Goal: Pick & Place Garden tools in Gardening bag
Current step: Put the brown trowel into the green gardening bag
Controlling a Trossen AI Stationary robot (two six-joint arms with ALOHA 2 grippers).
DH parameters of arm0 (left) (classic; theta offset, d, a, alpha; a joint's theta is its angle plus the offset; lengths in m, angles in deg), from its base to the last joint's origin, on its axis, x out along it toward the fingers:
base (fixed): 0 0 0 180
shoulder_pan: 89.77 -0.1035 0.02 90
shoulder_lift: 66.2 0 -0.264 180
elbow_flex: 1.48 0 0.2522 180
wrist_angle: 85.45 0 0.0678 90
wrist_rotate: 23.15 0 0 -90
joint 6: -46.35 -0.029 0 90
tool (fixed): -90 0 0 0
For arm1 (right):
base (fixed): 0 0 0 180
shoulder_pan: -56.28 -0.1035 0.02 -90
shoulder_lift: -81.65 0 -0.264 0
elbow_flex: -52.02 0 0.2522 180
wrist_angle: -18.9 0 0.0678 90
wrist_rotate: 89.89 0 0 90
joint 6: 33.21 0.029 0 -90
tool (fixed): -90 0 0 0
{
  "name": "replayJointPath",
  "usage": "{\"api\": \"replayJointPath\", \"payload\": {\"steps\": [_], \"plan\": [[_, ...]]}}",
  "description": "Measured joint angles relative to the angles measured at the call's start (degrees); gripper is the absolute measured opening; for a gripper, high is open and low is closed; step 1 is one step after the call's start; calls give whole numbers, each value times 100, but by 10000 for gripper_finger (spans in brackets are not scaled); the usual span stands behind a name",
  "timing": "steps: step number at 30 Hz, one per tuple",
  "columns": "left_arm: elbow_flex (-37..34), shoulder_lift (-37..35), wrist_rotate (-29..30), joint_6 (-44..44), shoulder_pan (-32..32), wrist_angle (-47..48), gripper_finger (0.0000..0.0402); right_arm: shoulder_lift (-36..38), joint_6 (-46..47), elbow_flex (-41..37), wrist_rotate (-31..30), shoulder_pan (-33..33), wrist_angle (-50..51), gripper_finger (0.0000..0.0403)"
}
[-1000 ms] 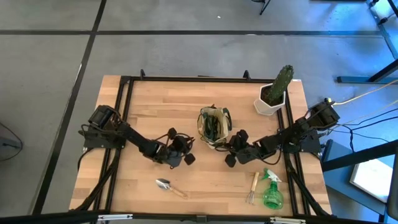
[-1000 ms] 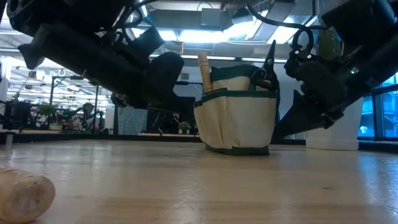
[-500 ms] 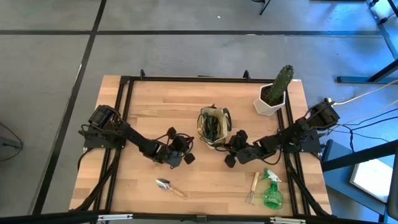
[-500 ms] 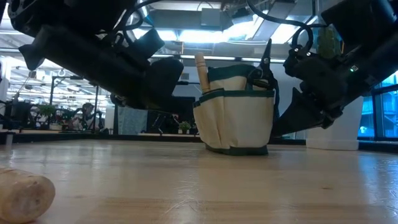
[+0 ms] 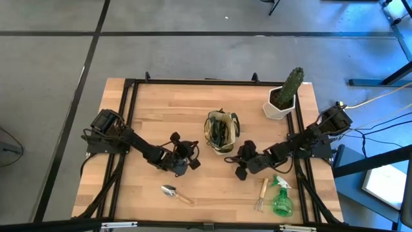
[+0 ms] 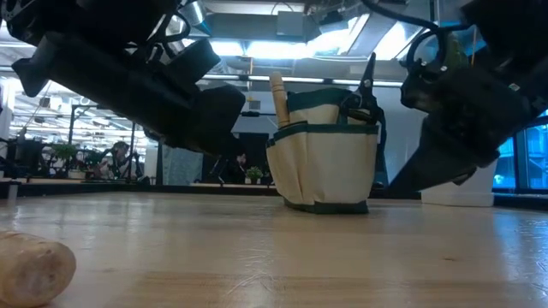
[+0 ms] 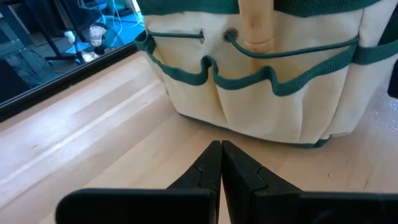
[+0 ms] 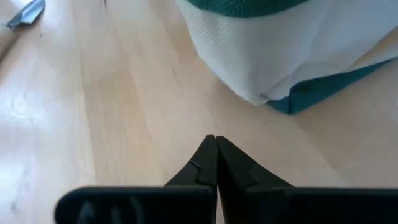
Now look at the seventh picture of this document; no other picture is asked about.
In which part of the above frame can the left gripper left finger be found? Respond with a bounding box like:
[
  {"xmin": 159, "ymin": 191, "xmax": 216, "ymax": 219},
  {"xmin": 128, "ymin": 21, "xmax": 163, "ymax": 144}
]
[{"xmin": 55, "ymin": 139, "xmax": 223, "ymax": 224}]

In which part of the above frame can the cream gardening bag green trim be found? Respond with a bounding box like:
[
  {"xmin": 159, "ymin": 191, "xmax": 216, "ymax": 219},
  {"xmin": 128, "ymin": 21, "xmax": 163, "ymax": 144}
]
[{"xmin": 133, "ymin": 0, "xmax": 398, "ymax": 149}]

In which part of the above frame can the narrow trowel wooden handle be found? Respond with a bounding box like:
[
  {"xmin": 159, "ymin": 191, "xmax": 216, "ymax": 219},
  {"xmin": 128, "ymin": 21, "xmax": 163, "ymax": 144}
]
[{"xmin": 238, "ymin": 0, "xmax": 275, "ymax": 54}]

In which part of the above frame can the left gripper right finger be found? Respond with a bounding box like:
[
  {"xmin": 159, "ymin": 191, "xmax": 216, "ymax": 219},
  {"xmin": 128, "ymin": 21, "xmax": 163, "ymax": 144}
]
[{"xmin": 221, "ymin": 140, "xmax": 398, "ymax": 224}]

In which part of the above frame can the black aluminium table frame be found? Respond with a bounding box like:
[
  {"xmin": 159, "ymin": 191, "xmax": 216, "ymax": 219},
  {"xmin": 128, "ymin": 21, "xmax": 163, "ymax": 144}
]
[{"xmin": 0, "ymin": 42, "xmax": 147, "ymax": 123}]

